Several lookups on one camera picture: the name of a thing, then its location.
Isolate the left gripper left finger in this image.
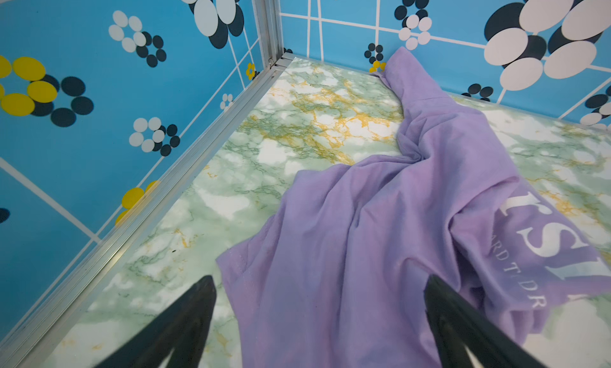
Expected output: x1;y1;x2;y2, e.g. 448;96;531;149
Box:
97;275;216;367

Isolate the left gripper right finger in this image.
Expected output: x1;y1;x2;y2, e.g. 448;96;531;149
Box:
424;275;544;368

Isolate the purple printed cloth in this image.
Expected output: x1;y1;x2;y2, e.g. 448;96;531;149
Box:
217;48;610;367

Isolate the left back aluminium post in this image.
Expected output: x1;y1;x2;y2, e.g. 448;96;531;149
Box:
1;0;278;367

